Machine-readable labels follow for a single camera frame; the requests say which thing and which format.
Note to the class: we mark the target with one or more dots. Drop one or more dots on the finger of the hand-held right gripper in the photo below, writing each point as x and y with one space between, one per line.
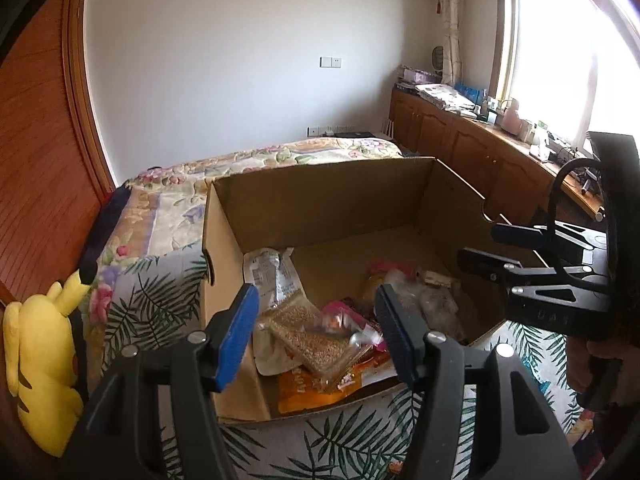
482 260
520 234

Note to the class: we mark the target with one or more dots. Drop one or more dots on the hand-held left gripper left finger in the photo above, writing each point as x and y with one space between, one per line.
235 340

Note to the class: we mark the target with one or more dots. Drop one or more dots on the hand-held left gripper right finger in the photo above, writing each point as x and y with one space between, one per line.
397 340

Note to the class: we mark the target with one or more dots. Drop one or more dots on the white snack packet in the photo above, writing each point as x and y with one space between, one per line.
270 357

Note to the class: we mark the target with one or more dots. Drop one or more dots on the clear snack bag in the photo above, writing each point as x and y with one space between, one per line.
425 302

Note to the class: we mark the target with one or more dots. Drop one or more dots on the beige snack packet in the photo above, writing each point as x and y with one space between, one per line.
437 278

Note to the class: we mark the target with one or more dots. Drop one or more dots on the pink snack packet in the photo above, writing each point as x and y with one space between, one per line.
342 312

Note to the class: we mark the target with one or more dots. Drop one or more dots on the yellow snack packet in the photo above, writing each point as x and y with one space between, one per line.
376 280

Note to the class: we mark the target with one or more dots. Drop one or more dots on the white printed clear packet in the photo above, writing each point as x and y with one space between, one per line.
267 275

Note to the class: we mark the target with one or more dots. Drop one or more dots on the clear grain snack packet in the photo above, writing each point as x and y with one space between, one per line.
310 340

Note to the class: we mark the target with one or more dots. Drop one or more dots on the orange snack packet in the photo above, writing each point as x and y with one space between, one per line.
305 387

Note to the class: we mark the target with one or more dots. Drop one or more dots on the brown cardboard box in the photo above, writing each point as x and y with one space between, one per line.
350 210

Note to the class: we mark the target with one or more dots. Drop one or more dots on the person's right hand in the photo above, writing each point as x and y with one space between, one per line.
579 365

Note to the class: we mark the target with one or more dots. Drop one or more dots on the wooden cabinet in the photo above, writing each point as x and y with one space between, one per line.
475 150

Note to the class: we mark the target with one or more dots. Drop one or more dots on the leaf print bed sheet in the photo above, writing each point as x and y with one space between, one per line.
350 445

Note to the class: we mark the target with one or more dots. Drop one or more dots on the floral quilt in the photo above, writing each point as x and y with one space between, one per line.
165 210

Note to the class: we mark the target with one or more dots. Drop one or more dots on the blue box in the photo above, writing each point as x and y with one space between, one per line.
472 91

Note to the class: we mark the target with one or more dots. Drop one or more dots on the pink box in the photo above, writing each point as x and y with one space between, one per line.
415 75

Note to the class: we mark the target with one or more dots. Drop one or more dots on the round hand fan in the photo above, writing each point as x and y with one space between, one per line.
438 60

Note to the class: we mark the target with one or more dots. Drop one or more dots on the yellow plush toy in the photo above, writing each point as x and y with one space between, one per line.
45 370

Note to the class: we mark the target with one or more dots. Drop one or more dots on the window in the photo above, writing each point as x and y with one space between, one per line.
550 35

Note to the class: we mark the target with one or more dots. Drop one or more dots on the patterned curtain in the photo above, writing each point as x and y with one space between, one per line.
449 20

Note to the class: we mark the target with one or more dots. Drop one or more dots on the wooden wardrobe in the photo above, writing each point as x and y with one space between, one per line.
40 135

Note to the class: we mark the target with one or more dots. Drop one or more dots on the white wall outlet strip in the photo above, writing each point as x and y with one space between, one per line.
330 130

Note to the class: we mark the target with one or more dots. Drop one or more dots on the white wall switch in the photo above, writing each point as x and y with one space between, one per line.
331 62

